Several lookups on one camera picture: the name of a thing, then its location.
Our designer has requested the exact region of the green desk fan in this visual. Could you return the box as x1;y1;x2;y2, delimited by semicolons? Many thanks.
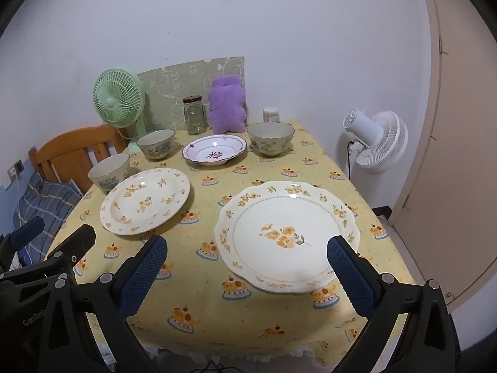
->
92;68;147;154

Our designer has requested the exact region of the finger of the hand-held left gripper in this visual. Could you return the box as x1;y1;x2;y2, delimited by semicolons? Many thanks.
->
39;224;97;285
0;216;46;269

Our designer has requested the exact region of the purple plush toy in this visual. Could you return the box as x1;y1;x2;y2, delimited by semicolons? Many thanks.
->
207;76;248;133

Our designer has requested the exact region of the large scalloped yellow-flower plate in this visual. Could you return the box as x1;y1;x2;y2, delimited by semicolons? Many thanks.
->
214;181;361;293

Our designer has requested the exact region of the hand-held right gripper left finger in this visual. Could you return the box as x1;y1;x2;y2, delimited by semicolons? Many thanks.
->
43;235;168;373

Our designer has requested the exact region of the white standing fan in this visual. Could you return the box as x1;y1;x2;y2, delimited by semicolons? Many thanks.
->
343;109;409;175

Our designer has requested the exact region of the green patterned wall mat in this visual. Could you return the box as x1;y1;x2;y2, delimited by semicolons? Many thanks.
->
137;56;245;131

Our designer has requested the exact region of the white red-rimmed plate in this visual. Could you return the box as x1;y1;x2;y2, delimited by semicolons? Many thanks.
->
182;134;248;166

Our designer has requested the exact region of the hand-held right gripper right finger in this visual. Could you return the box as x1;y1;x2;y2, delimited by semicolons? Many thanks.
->
327;235;461;373

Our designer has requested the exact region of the wall socket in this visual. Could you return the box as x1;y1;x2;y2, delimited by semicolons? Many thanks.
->
8;159;25;181

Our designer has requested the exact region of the beige door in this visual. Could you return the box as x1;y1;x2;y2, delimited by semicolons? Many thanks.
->
388;0;497;313

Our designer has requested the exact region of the small yellow-flower plate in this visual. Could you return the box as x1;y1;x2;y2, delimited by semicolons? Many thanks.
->
100;168;191;236

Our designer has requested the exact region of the glass jar with lid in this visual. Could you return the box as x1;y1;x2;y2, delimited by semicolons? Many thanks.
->
183;96;209;136

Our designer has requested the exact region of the wooden bed headboard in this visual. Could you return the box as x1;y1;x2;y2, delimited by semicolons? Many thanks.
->
28;124;129;195

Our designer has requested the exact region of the black floor cable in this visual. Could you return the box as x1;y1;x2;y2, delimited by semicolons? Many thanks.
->
192;361;235;373

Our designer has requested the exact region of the blue plaid pillow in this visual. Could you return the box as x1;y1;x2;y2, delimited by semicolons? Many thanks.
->
13;173;82;265

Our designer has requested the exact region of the floral ceramic bowl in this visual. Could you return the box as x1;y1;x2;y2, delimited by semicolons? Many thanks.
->
88;153;130;195
136;129;176;161
247;122;295;158

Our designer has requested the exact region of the yellow printed tablecloth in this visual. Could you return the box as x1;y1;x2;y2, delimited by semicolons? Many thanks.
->
44;120;416;370

